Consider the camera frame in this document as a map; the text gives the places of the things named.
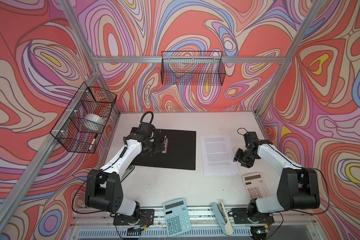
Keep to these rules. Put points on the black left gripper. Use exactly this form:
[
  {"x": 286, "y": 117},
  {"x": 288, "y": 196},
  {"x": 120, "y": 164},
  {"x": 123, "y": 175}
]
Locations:
[{"x": 157, "y": 147}]

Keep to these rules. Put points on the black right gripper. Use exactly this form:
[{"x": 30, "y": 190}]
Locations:
[{"x": 238, "y": 156}]

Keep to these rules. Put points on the white printed paper sheets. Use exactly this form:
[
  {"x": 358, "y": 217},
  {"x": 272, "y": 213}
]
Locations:
[{"x": 218, "y": 156}]

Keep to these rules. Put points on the teal clip folder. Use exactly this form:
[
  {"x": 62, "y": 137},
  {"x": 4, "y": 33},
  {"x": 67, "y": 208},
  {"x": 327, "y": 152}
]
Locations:
[{"x": 181, "y": 151}]

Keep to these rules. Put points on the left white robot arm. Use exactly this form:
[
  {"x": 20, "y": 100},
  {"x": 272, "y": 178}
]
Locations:
[{"x": 104, "y": 190}]

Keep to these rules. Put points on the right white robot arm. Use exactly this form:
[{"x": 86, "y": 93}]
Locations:
[{"x": 298, "y": 187}]

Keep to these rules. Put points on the pink white calculator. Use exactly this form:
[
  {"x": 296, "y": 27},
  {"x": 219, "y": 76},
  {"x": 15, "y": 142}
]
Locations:
[{"x": 255, "y": 185}]

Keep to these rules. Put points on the black silver stapler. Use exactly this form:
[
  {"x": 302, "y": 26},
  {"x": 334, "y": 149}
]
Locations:
[{"x": 127, "y": 172}]

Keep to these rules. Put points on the black marker pen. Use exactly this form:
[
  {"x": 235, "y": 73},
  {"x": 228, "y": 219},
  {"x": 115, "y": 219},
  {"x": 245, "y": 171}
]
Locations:
[{"x": 92, "y": 143}]

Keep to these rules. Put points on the light blue stapler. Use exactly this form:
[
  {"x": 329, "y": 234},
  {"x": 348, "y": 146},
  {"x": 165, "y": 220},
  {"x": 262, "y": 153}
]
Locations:
[{"x": 222, "y": 218}]

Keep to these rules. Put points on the white tape roll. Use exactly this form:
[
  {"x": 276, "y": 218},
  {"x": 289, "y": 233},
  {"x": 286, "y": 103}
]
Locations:
[{"x": 95, "y": 118}]

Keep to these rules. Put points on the teal calculator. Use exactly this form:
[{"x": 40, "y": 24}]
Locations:
[{"x": 177, "y": 217}]

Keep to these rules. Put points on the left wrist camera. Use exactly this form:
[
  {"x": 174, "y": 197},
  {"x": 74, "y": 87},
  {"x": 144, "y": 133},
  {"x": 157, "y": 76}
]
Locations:
[{"x": 147, "y": 129}]

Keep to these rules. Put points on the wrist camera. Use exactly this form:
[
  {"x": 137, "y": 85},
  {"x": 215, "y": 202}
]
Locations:
[
  {"x": 147, "y": 129},
  {"x": 250, "y": 137}
]

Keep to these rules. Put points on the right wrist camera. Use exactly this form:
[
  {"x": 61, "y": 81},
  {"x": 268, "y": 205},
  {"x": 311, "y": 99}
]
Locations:
[{"x": 250, "y": 137}]

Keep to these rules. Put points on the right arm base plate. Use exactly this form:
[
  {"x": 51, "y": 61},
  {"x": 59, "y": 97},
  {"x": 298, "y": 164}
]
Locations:
[{"x": 242, "y": 216}]

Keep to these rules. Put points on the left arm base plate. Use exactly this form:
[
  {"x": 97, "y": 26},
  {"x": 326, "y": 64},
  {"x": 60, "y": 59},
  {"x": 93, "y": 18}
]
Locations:
[{"x": 144, "y": 218}]

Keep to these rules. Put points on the black wire basket left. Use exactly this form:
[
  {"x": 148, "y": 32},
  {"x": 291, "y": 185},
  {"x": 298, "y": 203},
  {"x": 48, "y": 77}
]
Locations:
[{"x": 72, "y": 131}]

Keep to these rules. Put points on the black wire basket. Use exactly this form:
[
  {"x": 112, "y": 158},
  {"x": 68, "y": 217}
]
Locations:
[
  {"x": 72, "y": 131},
  {"x": 199, "y": 68}
]

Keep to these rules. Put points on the black wire basket back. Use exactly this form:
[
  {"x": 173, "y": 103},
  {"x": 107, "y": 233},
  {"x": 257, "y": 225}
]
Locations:
[{"x": 199, "y": 68}]

